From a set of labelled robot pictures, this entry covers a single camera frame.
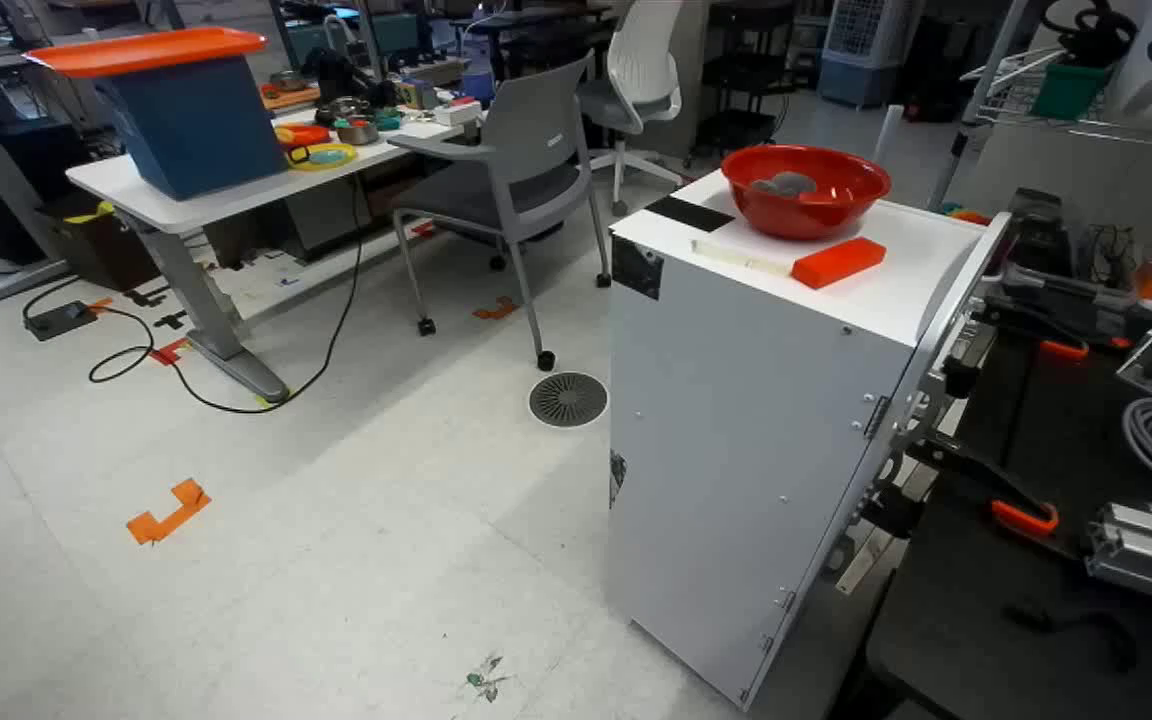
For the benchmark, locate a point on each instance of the small grey soft toy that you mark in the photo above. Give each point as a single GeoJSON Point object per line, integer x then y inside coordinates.
{"type": "Point", "coordinates": [782, 187]}

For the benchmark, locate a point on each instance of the red plastic bowl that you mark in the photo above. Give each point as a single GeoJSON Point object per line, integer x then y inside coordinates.
{"type": "Point", "coordinates": [817, 214]}

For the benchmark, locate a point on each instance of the round grey floor drain cover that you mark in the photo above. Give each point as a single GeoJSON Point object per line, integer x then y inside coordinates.
{"type": "Point", "coordinates": [568, 399]}

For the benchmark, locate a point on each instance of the orange floor tape strip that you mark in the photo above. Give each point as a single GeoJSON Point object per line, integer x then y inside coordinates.
{"type": "Point", "coordinates": [499, 311]}
{"type": "Point", "coordinates": [171, 353]}

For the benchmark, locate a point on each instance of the black rectangular patch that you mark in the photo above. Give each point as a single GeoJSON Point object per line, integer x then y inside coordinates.
{"type": "Point", "coordinates": [691, 214]}

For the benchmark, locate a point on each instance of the beige tape strip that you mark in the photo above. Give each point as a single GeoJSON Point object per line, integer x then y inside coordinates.
{"type": "Point", "coordinates": [742, 258]}

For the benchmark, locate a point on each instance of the grey office chair on casters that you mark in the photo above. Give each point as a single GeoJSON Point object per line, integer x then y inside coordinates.
{"type": "Point", "coordinates": [528, 133]}

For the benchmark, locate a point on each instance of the orange rectangular block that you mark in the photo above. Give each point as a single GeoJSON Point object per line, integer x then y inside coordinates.
{"type": "Point", "coordinates": [839, 261]}

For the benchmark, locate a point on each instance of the white office chair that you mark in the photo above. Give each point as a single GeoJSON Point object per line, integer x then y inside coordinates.
{"type": "Point", "coordinates": [643, 64]}

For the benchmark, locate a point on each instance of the blue white air cooler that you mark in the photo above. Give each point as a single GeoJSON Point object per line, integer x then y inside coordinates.
{"type": "Point", "coordinates": [870, 52]}

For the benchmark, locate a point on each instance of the white desk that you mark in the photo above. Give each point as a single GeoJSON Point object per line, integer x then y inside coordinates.
{"type": "Point", "coordinates": [163, 201]}

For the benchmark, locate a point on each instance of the blue storage bin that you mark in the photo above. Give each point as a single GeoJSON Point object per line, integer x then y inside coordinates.
{"type": "Point", "coordinates": [198, 125]}

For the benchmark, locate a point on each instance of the black perforated workbench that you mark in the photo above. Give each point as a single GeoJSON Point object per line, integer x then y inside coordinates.
{"type": "Point", "coordinates": [1002, 653]}

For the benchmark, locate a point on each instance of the black power brick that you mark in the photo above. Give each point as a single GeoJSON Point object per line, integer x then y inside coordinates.
{"type": "Point", "coordinates": [61, 316]}

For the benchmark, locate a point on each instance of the orange bin lid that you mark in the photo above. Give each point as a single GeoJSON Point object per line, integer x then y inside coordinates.
{"type": "Point", "coordinates": [151, 48]}

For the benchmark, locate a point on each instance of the green box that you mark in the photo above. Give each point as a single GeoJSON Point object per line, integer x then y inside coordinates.
{"type": "Point", "coordinates": [1074, 90]}

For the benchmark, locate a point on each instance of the orange bracket floor tape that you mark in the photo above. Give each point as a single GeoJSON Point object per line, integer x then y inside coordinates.
{"type": "Point", "coordinates": [151, 525]}

